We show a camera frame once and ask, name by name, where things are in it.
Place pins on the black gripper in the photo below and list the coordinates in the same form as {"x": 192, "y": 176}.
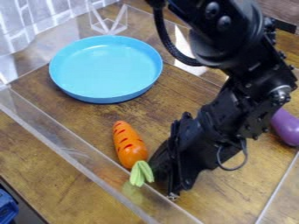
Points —
{"x": 197, "y": 148}

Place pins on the orange toy carrot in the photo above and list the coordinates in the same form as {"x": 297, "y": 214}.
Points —
{"x": 133, "y": 153}

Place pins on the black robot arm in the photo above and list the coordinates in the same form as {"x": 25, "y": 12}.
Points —
{"x": 222, "y": 34}

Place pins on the purple toy eggplant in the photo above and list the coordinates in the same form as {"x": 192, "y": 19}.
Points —
{"x": 286, "y": 125}

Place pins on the blue plastic plate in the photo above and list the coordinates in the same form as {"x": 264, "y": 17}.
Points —
{"x": 106, "y": 69}

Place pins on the blue object at corner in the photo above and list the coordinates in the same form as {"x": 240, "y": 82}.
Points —
{"x": 9, "y": 207}

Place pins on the clear acrylic enclosure wall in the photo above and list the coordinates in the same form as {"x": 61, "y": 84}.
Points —
{"x": 58, "y": 158}

